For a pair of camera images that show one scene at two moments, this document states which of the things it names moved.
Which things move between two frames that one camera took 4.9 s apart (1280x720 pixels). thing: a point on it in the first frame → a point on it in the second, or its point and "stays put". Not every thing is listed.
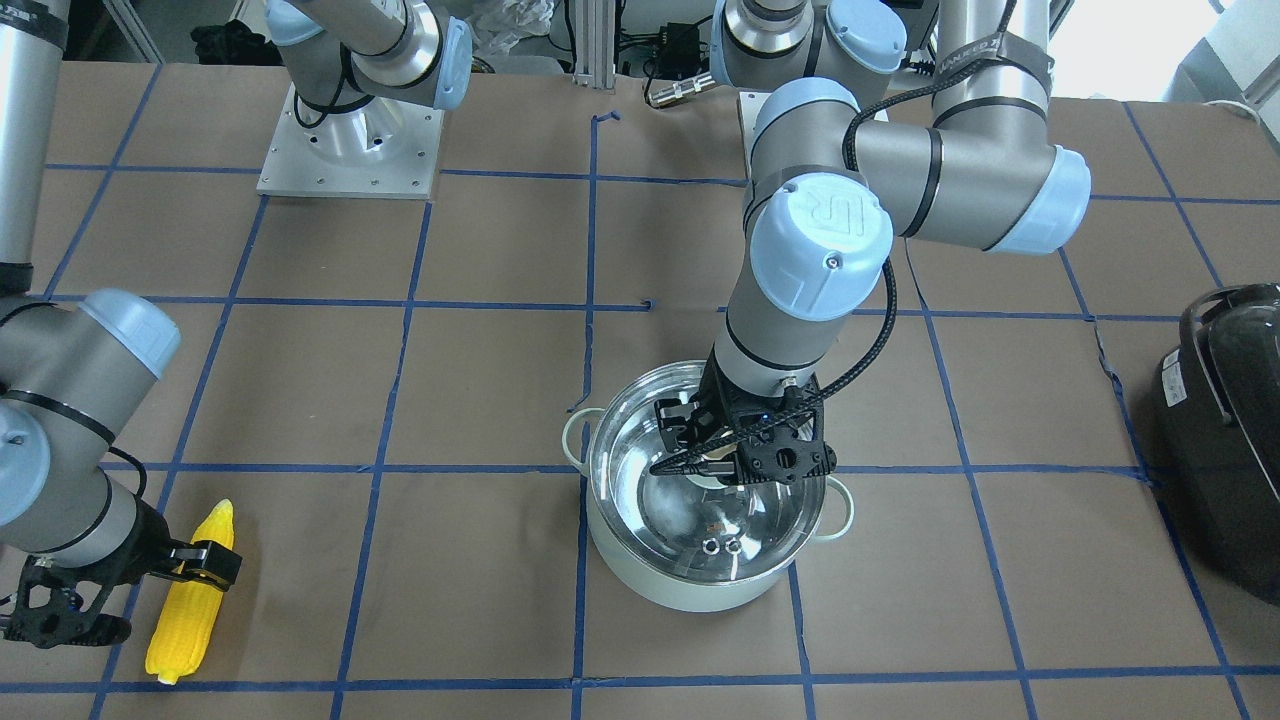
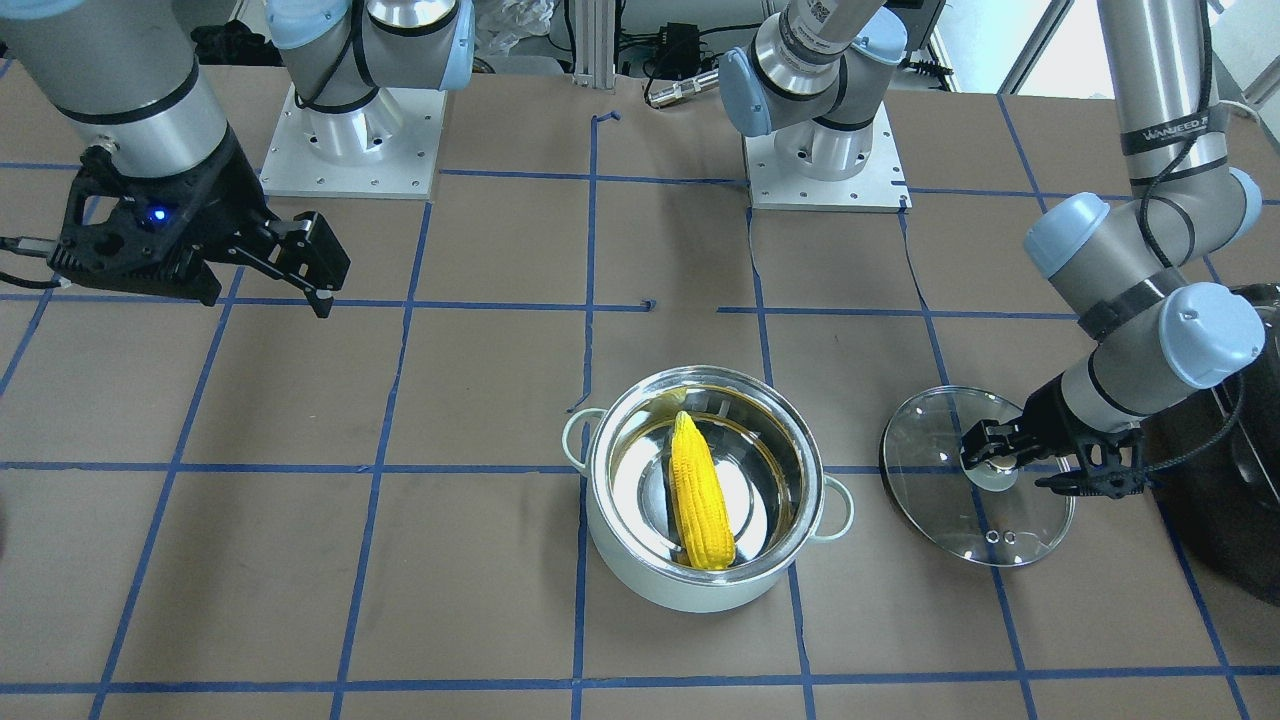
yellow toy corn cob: (187, 619) → (701, 497)
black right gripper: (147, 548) → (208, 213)
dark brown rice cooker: (1216, 434) stays put
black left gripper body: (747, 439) → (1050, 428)
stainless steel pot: (689, 541) stays put
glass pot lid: (688, 527) → (986, 513)
